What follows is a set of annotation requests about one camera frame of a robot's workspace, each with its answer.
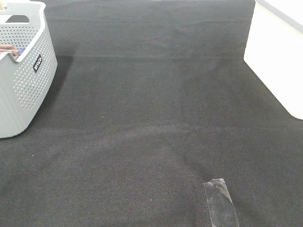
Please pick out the clear tape strip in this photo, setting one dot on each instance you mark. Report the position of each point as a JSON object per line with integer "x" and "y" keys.
{"x": 220, "y": 205}

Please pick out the white plastic storage box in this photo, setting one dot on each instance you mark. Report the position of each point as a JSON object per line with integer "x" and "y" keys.
{"x": 274, "y": 50}

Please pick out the black table mat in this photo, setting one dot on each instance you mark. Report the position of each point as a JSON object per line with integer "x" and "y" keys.
{"x": 151, "y": 100}

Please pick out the grey perforated laundry basket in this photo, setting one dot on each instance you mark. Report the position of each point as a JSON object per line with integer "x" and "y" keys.
{"x": 24, "y": 82}

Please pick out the blue towel in basket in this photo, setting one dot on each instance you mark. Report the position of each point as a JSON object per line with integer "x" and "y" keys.
{"x": 21, "y": 50}

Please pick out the brown towel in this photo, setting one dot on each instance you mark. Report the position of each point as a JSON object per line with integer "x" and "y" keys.
{"x": 11, "y": 49}

